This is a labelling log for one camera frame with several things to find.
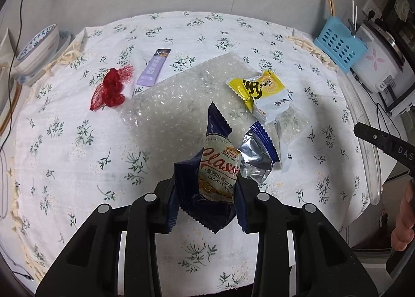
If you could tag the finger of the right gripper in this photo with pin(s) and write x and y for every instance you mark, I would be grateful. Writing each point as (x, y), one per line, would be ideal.
(400, 150)

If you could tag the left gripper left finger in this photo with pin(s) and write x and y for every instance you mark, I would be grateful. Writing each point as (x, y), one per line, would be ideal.
(167, 212)

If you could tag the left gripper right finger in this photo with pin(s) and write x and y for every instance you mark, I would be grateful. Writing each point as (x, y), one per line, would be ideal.
(246, 192)

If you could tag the blue cookie snack wrapper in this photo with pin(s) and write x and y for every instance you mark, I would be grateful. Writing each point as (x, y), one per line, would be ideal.
(206, 183)

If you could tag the silver blue torn wrapper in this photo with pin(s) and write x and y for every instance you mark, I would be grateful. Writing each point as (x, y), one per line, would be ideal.
(259, 156)

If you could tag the clear bubble wrap sheet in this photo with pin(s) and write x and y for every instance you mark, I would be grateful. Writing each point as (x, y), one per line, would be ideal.
(168, 121)

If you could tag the yellow white snack wrapper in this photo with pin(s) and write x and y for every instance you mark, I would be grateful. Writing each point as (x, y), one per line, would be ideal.
(265, 96)

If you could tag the red mesh net bag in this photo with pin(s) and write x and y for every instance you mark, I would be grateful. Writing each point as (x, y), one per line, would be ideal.
(109, 92)

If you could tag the right hand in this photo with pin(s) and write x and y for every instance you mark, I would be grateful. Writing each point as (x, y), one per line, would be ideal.
(403, 233)

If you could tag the clear glass lid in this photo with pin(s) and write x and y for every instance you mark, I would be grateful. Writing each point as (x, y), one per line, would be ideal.
(369, 152)

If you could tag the white rice cooker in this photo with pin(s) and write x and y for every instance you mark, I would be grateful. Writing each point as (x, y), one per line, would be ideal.
(384, 66)

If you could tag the white floral tablecloth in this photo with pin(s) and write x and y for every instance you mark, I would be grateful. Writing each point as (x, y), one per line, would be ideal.
(70, 159)

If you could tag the blue plastic utensil basket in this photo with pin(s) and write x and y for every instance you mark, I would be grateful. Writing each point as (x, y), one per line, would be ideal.
(336, 41)

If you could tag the purple sachet packet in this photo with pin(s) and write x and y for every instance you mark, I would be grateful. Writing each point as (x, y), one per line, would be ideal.
(149, 75)

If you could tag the blue rimmed plate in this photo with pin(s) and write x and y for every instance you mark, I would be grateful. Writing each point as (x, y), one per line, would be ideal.
(39, 69)

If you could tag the blue white porcelain bowl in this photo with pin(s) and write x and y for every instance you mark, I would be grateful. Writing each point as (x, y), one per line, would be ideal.
(38, 47)

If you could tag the right wall socket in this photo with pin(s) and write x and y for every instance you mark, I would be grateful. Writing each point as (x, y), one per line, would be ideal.
(371, 11)

